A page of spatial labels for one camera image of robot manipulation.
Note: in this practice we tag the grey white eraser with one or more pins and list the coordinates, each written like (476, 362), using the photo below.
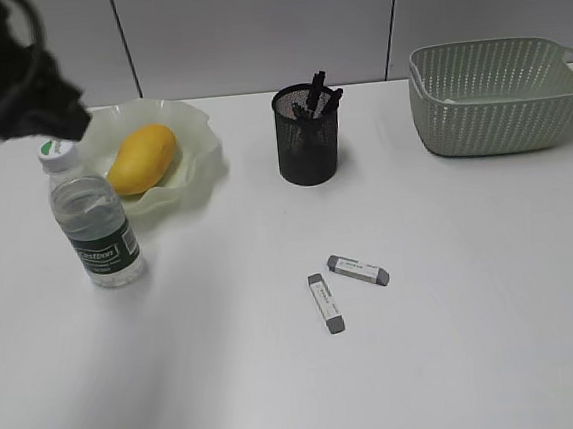
(328, 308)
(358, 270)

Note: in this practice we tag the black marker pen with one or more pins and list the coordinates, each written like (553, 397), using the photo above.
(301, 113)
(332, 104)
(316, 89)

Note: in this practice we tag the black mesh pen holder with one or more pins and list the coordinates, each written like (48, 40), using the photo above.
(307, 152)

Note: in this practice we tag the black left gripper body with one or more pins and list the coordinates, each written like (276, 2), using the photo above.
(35, 99)

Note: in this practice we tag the pale green plastic basket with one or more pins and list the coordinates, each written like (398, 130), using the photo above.
(491, 97)

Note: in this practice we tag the clear plastic water bottle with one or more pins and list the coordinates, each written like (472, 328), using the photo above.
(91, 216)

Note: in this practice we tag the yellow mango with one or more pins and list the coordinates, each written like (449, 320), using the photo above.
(142, 160)

